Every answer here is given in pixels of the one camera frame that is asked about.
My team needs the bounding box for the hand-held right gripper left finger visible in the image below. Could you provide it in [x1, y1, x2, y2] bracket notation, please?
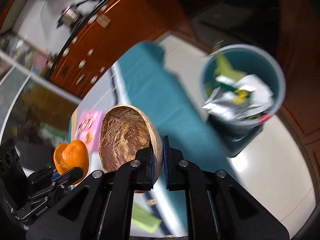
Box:
[26, 145, 154, 240]

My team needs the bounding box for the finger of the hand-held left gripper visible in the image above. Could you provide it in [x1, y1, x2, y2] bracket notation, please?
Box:
[27, 167, 61, 183]
[51, 167, 84, 188]

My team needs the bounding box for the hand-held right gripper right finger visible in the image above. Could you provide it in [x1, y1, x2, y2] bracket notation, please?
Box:
[162, 135, 290, 240]

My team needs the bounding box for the orange peel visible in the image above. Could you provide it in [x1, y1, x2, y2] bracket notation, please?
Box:
[53, 140, 90, 185]

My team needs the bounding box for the brown coconut shell bowl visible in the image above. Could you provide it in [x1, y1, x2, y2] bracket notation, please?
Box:
[98, 104, 164, 194]

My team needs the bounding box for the blue round trash bin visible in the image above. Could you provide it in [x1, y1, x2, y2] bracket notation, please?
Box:
[199, 44, 286, 158]

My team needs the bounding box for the white tissue packet green print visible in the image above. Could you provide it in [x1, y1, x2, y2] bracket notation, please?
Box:
[216, 74, 275, 117]

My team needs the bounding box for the flat green husk piece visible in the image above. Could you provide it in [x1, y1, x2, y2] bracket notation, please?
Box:
[131, 202, 162, 233]

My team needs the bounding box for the pink cardboard box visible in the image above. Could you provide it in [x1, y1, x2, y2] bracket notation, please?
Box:
[74, 109, 104, 153]

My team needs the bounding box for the teal and white tablecloth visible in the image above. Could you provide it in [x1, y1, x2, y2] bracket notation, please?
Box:
[67, 41, 240, 238]

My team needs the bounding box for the glass sliding door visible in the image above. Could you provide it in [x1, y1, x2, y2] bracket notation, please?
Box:
[0, 50, 82, 145]

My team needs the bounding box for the brown wooden drawer cabinet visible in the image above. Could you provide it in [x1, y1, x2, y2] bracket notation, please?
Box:
[46, 0, 192, 99]

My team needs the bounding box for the black appliance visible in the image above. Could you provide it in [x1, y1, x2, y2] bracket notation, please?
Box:
[189, 0, 279, 54]

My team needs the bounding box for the metal pot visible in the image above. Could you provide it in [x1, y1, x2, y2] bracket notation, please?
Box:
[55, 3, 84, 28]

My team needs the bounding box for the brown wooden door panel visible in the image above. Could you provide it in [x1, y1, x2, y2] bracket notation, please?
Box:
[274, 0, 320, 160]

